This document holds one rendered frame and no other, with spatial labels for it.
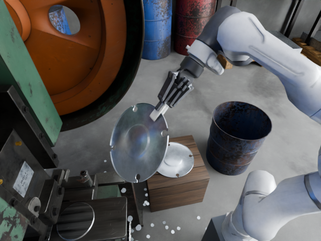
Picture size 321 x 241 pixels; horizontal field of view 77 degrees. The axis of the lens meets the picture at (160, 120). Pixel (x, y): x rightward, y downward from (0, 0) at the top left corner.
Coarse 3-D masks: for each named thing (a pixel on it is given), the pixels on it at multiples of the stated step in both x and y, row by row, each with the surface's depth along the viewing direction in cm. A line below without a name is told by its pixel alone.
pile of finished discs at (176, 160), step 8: (176, 144) 148; (168, 152) 142; (176, 152) 142; (184, 152) 143; (168, 160) 137; (176, 160) 137; (184, 160) 138; (192, 160) 138; (160, 168) 133; (168, 168) 133; (176, 168) 133; (184, 168) 133; (168, 176) 128; (176, 176) 129
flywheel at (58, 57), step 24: (24, 0) 55; (48, 0) 55; (72, 0) 56; (96, 0) 56; (120, 0) 54; (24, 24) 56; (48, 24) 60; (96, 24) 61; (120, 24) 58; (48, 48) 64; (72, 48) 65; (96, 48) 66; (120, 48) 63; (48, 72) 70; (72, 72) 70; (96, 72) 68; (72, 96) 73; (96, 96) 74
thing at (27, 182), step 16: (0, 144) 44; (16, 144) 47; (0, 160) 42; (16, 160) 47; (32, 160) 54; (0, 176) 42; (16, 176) 47; (32, 176) 53; (48, 176) 61; (16, 192) 46; (32, 192) 52; (48, 192) 56; (32, 208) 50; (48, 208) 54; (48, 224) 57
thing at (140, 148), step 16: (128, 112) 80; (144, 112) 74; (128, 128) 78; (144, 128) 72; (160, 128) 68; (112, 144) 82; (128, 144) 75; (144, 144) 70; (160, 144) 66; (112, 160) 79; (128, 160) 74; (144, 160) 69; (160, 160) 65; (128, 176) 72; (144, 176) 68
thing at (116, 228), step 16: (64, 208) 72; (80, 208) 72; (96, 208) 72; (112, 208) 72; (64, 224) 68; (80, 224) 68; (96, 224) 68; (112, 224) 68; (64, 240) 65; (80, 240) 65; (96, 240) 65
